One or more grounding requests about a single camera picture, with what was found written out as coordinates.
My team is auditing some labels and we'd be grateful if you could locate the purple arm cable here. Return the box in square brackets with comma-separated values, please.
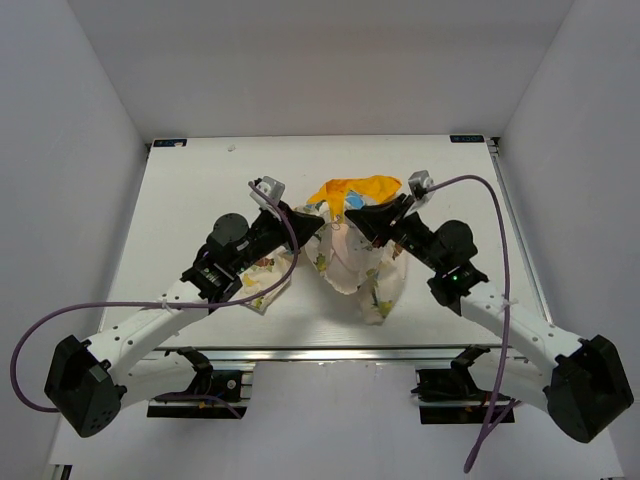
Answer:
[422, 174, 524, 474]
[10, 182, 301, 419]

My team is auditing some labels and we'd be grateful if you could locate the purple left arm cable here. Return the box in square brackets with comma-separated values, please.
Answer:
[10, 182, 301, 419]

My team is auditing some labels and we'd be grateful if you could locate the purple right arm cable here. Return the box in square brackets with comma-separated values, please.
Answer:
[422, 174, 524, 474]

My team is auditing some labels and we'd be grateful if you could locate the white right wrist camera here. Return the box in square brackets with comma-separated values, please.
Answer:
[402, 170, 435, 218]

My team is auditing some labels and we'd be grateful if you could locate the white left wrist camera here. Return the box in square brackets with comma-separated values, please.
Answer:
[249, 176, 285, 219]

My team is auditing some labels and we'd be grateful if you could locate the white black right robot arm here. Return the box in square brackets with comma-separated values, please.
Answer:
[345, 195, 634, 443]

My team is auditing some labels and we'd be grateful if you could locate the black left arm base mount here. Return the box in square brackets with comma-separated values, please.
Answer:
[147, 347, 253, 420]

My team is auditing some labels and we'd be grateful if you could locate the aluminium front table rail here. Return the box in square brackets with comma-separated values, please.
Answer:
[144, 343, 501, 365]

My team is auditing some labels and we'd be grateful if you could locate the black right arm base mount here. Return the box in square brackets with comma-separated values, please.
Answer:
[411, 345, 493, 425]

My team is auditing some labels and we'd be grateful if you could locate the yellow cream dinosaur print jacket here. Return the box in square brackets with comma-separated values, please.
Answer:
[238, 173, 409, 326]

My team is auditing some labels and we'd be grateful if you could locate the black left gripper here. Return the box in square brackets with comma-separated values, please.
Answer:
[232, 201, 323, 275]

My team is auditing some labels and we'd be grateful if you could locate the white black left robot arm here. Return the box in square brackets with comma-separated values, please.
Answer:
[44, 202, 324, 438]

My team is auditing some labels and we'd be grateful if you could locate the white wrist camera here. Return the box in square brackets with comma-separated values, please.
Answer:
[249, 176, 285, 219]
[402, 170, 435, 218]

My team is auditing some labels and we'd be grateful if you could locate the blue left corner label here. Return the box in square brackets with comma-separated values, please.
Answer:
[152, 138, 187, 148]

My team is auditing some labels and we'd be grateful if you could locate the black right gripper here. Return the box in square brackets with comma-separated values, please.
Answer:
[346, 193, 445, 272]

